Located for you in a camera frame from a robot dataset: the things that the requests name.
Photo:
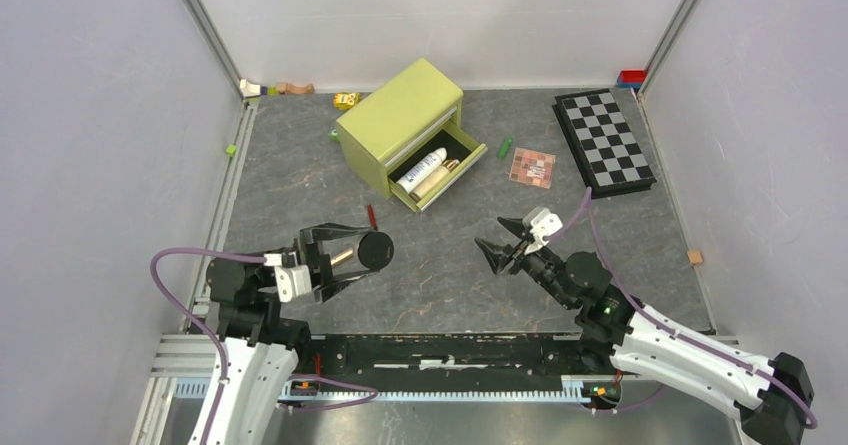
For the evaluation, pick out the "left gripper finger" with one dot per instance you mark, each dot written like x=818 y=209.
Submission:
x=311 y=239
x=327 y=285

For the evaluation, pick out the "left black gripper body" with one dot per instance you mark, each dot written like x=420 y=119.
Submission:
x=318 y=262

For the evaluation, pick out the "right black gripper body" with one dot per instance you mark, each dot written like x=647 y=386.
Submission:
x=542 y=266

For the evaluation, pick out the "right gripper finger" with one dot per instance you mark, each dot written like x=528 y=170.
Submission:
x=498 y=257
x=516 y=227

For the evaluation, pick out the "round powder jar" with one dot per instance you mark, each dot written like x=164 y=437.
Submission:
x=375 y=250

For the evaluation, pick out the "white plastic bottle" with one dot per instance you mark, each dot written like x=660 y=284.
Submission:
x=422 y=170

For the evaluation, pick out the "green metal drawer box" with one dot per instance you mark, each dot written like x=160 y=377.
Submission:
x=389 y=133

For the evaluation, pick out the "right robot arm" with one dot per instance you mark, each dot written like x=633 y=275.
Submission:
x=770 y=398

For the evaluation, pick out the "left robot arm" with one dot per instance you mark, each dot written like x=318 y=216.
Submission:
x=256 y=350

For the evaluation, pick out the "rose gold lipstick tube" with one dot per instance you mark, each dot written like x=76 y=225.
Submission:
x=342 y=257

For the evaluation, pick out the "red black lip pencil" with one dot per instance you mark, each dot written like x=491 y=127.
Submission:
x=372 y=217

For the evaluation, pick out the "pink eyeshadow palette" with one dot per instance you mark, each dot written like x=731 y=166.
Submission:
x=532 y=168

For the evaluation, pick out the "black white checkerboard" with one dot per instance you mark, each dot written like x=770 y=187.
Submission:
x=605 y=150

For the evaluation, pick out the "small wooden cube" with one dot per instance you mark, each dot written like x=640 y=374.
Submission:
x=695 y=257

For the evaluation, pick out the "yellow toy car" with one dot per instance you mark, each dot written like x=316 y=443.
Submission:
x=346 y=100

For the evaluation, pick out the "wooden toy blocks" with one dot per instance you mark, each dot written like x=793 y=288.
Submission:
x=250 y=90

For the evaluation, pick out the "red blue blocks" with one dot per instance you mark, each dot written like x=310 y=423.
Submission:
x=631 y=78

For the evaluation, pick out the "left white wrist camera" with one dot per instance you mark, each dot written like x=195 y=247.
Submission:
x=292 y=278

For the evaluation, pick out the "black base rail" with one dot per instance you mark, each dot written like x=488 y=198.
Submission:
x=466 y=362

